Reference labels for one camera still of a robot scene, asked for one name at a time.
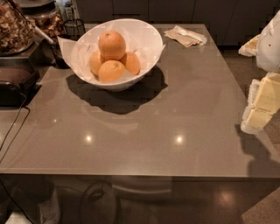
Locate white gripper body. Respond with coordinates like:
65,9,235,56
256,10,280,73

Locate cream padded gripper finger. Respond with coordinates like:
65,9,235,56
238,35,260,57
241,73,280,135

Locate orange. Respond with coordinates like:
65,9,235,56
99,60,126,82
120,52,140,75
98,31,126,60
89,50,105,76

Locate white bowl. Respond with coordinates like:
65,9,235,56
69,18,164,93

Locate folded paper napkins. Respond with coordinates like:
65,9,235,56
164,25,207,47

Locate white paper liner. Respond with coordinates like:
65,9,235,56
57,22,166,83

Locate small glass snack jar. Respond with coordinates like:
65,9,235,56
20,0,65,38

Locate black appliance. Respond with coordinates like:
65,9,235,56
0,62,40,108

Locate large glass snack jar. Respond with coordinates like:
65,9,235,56
0,0,34,56

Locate black wire cup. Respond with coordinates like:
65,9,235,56
64,18,86,40

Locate black power cable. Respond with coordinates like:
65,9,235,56
0,92,32,163

